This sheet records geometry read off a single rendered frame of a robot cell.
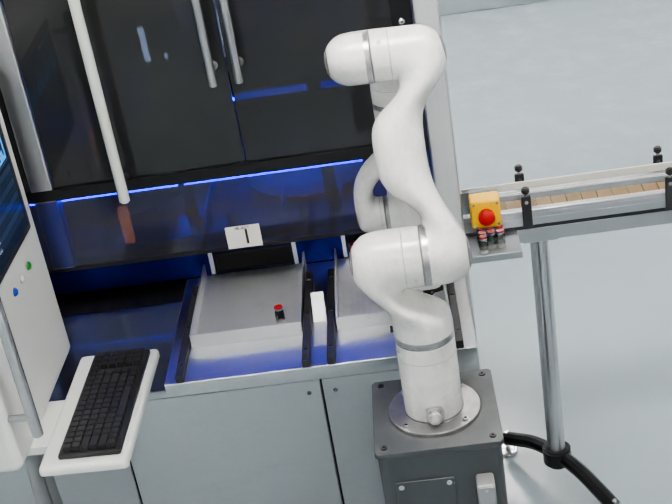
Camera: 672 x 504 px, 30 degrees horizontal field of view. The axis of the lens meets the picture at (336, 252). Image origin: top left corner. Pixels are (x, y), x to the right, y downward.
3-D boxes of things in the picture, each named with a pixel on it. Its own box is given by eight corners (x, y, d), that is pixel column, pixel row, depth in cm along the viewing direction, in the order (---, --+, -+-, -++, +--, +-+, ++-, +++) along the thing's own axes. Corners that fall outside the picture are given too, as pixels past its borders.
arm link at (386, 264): (456, 347, 244) (443, 240, 233) (362, 359, 246) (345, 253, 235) (451, 315, 255) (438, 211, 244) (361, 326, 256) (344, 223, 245)
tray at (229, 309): (205, 276, 321) (203, 264, 319) (306, 263, 319) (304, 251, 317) (192, 348, 291) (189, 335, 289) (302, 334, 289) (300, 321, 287)
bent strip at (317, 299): (314, 313, 296) (310, 292, 293) (326, 312, 296) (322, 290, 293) (313, 345, 284) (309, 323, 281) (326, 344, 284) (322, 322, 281)
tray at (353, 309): (336, 260, 318) (334, 248, 316) (438, 246, 316) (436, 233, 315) (337, 330, 288) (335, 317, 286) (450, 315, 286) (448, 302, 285)
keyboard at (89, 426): (95, 359, 308) (93, 350, 306) (151, 352, 306) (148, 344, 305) (58, 460, 272) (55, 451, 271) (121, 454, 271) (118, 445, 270)
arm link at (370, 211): (338, 115, 256) (359, 242, 272) (416, 104, 255) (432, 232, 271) (338, 97, 264) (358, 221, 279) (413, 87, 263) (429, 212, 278)
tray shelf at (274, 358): (188, 285, 322) (186, 279, 321) (459, 250, 317) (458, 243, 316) (165, 392, 280) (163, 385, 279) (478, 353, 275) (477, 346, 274)
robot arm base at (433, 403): (485, 432, 250) (476, 354, 241) (390, 443, 251) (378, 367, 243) (476, 378, 267) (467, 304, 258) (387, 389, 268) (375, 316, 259)
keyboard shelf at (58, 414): (51, 367, 312) (49, 358, 311) (161, 355, 309) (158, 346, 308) (4, 483, 273) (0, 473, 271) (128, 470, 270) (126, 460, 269)
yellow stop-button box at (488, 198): (469, 216, 311) (467, 190, 307) (498, 212, 310) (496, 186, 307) (472, 230, 304) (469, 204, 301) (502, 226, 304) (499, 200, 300)
